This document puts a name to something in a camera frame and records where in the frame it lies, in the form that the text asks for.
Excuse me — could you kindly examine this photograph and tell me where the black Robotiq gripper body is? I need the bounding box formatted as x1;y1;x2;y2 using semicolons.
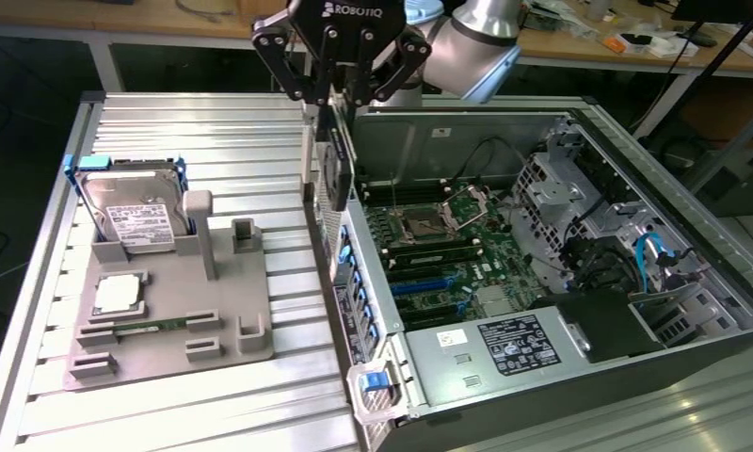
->
286;0;410;66

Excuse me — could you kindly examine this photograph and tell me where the black graphics card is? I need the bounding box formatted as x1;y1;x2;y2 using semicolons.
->
311;91;357;213

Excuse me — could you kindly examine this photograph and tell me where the black RAM slot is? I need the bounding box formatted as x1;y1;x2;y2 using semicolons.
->
361;190;446;207
357;180;453;195

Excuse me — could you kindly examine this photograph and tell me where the black expansion slot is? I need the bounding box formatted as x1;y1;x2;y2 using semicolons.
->
399;308;469;331

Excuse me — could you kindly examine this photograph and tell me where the clear plastic bags pile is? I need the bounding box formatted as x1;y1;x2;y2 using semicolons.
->
519;0;603;39

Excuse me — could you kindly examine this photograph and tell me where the metal socket cover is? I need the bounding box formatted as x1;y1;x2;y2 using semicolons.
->
438;186;494;232

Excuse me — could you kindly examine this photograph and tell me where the CPU socket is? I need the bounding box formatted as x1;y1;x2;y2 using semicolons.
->
398;206;459;244

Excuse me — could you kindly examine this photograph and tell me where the metal drive cage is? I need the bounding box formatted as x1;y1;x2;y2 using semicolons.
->
510;150;641;274

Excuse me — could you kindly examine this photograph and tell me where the white plastic item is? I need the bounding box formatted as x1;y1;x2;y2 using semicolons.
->
619;30;685;58

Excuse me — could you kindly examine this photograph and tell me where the hard disk in blue carrier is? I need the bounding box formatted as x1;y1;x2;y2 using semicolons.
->
60;151;192;258

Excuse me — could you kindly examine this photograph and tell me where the black installed RAM stick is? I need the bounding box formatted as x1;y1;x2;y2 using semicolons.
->
385;243;483;270

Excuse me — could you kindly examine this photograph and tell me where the green motherboard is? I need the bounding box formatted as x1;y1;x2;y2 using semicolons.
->
355;178;578;331

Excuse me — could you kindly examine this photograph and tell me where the black tripod pole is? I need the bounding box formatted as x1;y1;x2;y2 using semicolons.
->
626;0;753;140

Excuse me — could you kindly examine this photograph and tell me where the black monitor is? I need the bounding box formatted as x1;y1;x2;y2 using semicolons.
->
670;0;753;24

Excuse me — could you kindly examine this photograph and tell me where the silver chipset heatsink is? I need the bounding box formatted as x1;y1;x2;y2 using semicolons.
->
475;286;522;316

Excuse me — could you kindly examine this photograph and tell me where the grey metal bar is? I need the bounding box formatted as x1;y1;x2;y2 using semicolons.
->
689;96;753;189

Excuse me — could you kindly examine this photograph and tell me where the silver CPU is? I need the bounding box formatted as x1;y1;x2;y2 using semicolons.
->
94;277;146;313

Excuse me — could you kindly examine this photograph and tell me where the green RAM stick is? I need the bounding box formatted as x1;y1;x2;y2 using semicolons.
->
115;317;192;335

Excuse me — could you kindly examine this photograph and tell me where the black floor box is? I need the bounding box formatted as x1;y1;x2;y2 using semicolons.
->
695;150;753;218

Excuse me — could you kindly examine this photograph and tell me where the grey parts rack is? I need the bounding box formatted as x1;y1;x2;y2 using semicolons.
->
60;187;277;392

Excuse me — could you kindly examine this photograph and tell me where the silver power supply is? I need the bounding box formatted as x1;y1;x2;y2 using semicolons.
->
403;308;597;411

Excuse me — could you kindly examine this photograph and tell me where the metal disk bay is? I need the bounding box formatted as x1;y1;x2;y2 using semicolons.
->
626;277;753;349

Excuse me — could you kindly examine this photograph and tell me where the open black PC case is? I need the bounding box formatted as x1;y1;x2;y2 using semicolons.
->
298;96;753;452

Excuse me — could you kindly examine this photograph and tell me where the grey cable on desk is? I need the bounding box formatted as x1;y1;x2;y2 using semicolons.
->
174;0;236;24

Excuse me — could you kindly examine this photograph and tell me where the wooden desk with grey frame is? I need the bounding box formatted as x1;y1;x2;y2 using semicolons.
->
0;0;753;137

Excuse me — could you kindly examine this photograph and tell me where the black curved wire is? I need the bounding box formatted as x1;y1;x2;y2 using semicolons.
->
454;135;534;189

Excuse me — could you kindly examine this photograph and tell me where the black wire bundle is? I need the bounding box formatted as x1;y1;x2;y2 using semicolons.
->
561;234;641;293

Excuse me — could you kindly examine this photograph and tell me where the blue wire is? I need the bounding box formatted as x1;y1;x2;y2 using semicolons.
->
634;233;666;296

